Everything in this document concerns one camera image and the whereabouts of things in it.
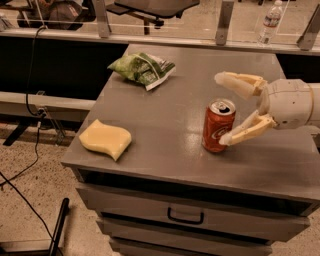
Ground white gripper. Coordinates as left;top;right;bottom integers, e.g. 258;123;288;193
214;71;315;146

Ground red coke can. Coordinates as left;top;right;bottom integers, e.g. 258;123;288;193
202;98;236;153

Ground clear plastic water bottle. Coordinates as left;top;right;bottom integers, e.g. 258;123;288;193
257;0;283;45

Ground green chip bag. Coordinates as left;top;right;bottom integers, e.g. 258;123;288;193
108;52;176;91

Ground black office chair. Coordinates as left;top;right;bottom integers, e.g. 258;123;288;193
106;0;200;35

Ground yellow sponge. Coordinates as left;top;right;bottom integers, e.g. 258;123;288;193
79;119;132;161

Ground dark backpack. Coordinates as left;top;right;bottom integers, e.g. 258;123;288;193
17;0;96;30

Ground black metal stand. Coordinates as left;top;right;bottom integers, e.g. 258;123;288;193
0;197;71;256

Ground black drawer handle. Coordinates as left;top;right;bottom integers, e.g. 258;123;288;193
167;207;204;225

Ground black power cable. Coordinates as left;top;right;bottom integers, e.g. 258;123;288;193
0;26;64;256

